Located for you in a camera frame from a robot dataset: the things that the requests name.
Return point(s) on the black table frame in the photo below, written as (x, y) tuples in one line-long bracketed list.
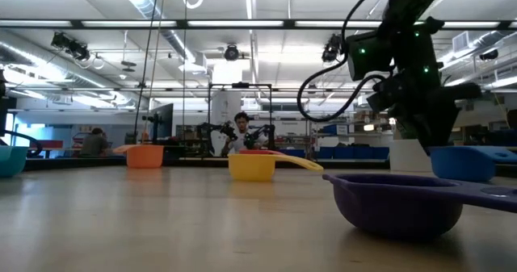
[(81, 164)]

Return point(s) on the small indigo measuring cup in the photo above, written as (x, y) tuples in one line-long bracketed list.
[(404, 211)]

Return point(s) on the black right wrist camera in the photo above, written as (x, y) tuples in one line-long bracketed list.
[(383, 96)]

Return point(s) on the overhead light bar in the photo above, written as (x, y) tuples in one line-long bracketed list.
[(242, 23)]

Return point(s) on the red measuring cup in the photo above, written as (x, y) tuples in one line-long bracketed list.
[(258, 152)]

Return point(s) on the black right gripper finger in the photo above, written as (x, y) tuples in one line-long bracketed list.
[(440, 126), (412, 126)]

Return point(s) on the black ceiling-mounted camera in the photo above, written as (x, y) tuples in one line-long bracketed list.
[(231, 53), (70, 46), (332, 48)]

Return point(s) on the black background robot arm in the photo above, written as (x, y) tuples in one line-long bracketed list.
[(228, 130), (252, 139)]

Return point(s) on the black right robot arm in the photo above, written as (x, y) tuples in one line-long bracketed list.
[(404, 5)]

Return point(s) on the yellow measuring cup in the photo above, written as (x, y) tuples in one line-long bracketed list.
[(250, 169)]

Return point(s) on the background storage shelf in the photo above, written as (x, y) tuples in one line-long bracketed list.
[(351, 120)]

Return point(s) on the blue measuring cup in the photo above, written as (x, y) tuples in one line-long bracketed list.
[(460, 165)]

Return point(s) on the person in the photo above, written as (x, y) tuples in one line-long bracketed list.
[(242, 139), (93, 145)]

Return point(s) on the red bench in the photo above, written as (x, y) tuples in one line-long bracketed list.
[(50, 144)]

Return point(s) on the orange measuring cup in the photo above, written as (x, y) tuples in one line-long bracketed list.
[(145, 157)]

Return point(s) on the snake plant in white pot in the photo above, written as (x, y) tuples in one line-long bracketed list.
[(408, 159)]

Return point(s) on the black monitor on stand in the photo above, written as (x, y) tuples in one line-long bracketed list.
[(163, 120)]

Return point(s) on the teal measuring cup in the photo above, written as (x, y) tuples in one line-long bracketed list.
[(12, 161)]

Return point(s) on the white round pillar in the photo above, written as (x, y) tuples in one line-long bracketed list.
[(226, 102)]

